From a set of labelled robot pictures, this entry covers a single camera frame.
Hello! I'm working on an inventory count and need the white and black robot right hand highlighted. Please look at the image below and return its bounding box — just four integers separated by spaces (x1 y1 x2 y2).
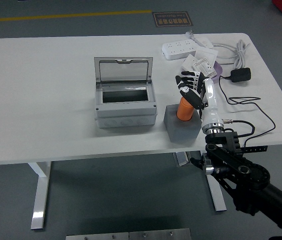
175 71 224 132

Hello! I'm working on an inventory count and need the orange cylindrical battery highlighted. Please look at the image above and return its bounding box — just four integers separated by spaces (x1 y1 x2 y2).
176 96 195 122

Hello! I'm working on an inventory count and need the grey plastic junction box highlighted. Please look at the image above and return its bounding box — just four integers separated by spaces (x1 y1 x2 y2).
94 81 158 129

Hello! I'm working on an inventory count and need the smoky transparent box lid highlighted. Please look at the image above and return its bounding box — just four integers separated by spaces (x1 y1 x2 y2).
93 56 154 85

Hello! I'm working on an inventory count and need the packaged socket with label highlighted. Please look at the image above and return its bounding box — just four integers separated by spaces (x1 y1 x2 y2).
191 57 218 79

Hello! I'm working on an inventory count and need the black power adapter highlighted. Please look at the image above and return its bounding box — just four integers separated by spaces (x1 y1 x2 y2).
230 67 252 84

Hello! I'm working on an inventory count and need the grey cube holder block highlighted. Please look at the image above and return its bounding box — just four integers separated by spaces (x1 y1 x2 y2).
164 103 203 144

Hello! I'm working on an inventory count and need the small white rectangular device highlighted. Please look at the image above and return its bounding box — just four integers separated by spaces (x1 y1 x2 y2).
197 37 215 50

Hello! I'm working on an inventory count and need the white power strip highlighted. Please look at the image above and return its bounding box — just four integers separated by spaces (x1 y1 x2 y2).
161 38 198 61

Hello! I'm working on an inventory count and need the brown floor sign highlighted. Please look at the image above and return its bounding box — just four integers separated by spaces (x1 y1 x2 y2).
152 11 194 28

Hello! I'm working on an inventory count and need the white table leg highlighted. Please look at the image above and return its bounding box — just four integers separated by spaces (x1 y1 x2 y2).
27 161 52 230
205 172 228 213

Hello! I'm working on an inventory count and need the grey metal plate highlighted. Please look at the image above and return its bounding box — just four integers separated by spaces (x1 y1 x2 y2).
128 227 192 240
65 232 130 240

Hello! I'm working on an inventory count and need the thin black cord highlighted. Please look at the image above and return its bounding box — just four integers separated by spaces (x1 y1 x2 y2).
218 74 277 148

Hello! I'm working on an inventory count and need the white wall socket panel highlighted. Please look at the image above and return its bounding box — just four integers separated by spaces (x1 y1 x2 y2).
180 54 197 75

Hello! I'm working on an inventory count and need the white square switch panel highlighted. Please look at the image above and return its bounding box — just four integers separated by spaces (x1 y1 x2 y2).
194 47 219 63

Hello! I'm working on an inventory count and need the white power cord with plug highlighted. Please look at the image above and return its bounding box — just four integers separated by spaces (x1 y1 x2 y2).
185 29 252 71

